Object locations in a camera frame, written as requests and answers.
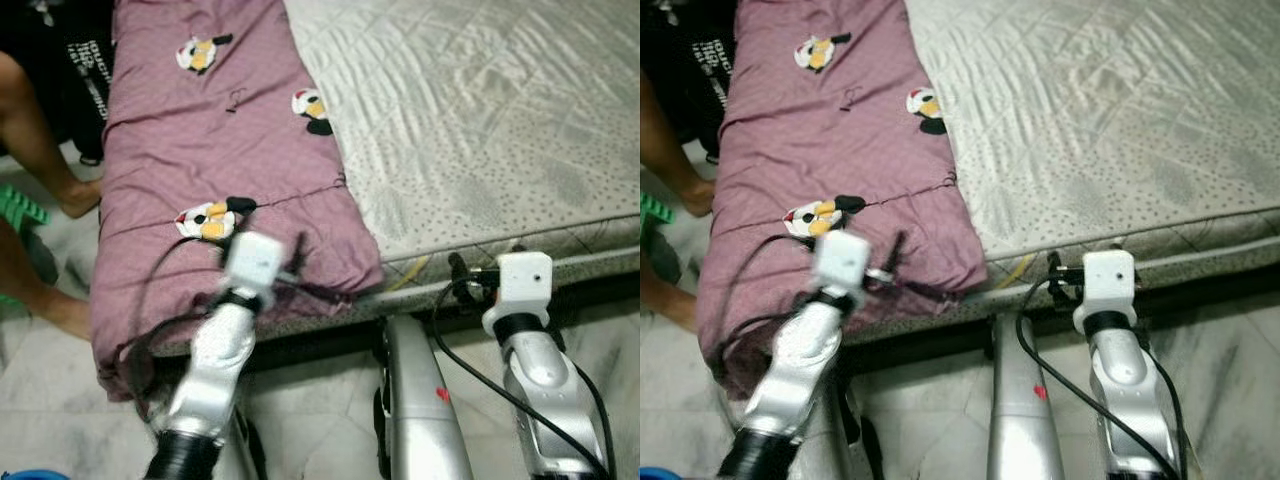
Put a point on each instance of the green plastic stool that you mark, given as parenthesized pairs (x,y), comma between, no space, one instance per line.
(652,210)
(22,208)

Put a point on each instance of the grey patterned mattress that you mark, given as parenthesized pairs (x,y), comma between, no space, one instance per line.
(1100,120)
(480,120)

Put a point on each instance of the person's bare leg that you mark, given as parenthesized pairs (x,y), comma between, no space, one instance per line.
(672,305)
(670,150)
(60,310)
(40,140)

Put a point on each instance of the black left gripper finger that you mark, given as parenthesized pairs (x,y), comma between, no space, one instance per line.
(899,255)
(300,255)

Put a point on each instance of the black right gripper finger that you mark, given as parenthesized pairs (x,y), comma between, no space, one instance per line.
(459,272)
(1055,270)

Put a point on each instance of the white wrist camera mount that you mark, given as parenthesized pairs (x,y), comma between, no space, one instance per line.
(525,280)
(1110,278)
(252,262)
(842,258)

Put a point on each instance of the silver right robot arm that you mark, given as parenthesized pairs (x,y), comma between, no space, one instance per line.
(1120,370)
(540,375)

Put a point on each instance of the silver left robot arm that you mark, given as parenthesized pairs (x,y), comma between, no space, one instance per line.
(800,350)
(215,350)

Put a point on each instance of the black bag with white print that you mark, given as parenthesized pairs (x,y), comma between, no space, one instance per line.
(712,60)
(90,60)

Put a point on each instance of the mauve penguin print blanket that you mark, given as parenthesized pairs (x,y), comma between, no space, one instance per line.
(200,140)
(830,140)

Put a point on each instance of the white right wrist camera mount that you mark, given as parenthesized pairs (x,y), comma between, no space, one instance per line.
(1110,278)
(525,280)

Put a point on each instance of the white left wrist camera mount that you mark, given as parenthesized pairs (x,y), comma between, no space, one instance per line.
(842,258)
(252,262)

